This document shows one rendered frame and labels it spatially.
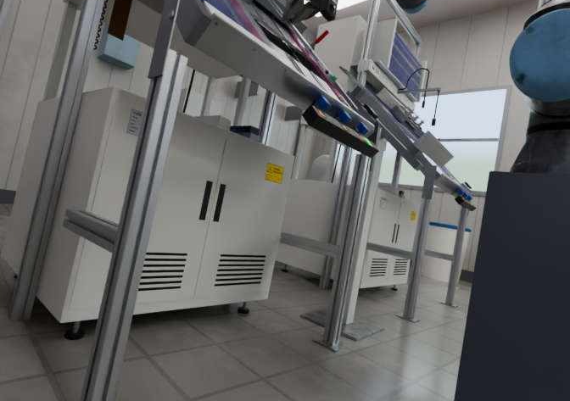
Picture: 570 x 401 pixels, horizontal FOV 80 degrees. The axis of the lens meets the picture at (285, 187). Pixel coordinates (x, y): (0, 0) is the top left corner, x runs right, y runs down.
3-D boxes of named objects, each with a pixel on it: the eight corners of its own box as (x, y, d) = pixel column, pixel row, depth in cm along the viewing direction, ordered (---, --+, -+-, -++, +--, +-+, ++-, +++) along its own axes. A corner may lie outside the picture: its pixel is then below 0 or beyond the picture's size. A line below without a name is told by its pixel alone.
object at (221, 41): (358, 142, 114) (375, 126, 111) (193, 47, 64) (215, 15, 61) (356, 139, 115) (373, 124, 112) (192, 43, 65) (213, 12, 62)
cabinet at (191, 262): (265, 315, 129) (295, 156, 133) (53, 351, 76) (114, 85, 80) (173, 270, 172) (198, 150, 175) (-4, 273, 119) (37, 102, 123)
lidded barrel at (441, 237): (469, 284, 359) (477, 231, 363) (454, 285, 325) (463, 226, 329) (426, 272, 392) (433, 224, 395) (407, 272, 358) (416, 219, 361)
